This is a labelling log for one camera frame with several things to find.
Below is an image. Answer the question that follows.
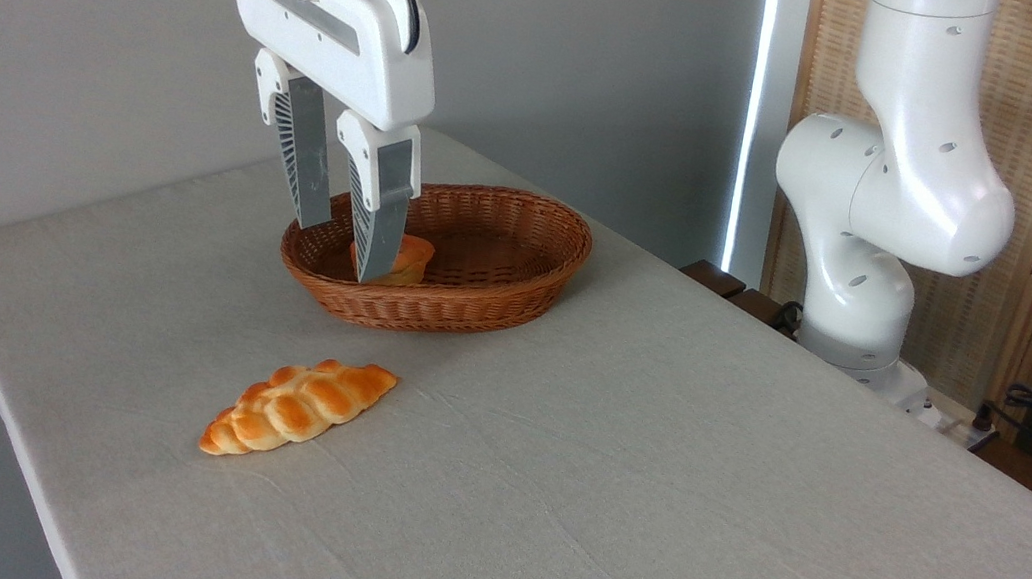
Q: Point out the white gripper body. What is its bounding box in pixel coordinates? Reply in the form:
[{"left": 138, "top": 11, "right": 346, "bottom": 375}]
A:
[{"left": 204, "top": 0, "right": 451, "bottom": 140}]

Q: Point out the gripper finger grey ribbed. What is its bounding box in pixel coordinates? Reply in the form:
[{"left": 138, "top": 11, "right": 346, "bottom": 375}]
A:
[
  {"left": 232, "top": 47, "right": 355, "bottom": 233},
  {"left": 315, "top": 108, "right": 432, "bottom": 291}
]

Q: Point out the long braided bread loaf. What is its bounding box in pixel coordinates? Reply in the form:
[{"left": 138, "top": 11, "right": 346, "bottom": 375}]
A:
[{"left": 196, "top": 340, "right": 402, "bottom": 481}]

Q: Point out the small round bread roll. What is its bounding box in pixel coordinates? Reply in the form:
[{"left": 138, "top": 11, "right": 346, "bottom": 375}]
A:
[{"left": 344, "top": 225, "right": 439, "bottom": 295}]

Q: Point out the brown oval wicker basket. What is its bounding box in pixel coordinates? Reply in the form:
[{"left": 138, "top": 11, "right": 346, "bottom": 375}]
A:
[{"left": 271, "top": 157, "right": 600, "bottom": 358}]

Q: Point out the light grey tablecloth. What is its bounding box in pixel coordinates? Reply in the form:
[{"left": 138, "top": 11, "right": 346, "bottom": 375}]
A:
[{"left": 0, "top": 66, "right": 1032, "bottom": 579}]

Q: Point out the white vertical window frame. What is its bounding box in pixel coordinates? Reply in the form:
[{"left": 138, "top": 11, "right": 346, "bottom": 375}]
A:
[{"left": 715, "top": 0, "right": 813, "bottom": 288}]

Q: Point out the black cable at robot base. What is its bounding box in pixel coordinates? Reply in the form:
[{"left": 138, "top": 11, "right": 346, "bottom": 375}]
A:
[{"left": 766, "top": 297, "right": 807, "bottom": 340}]

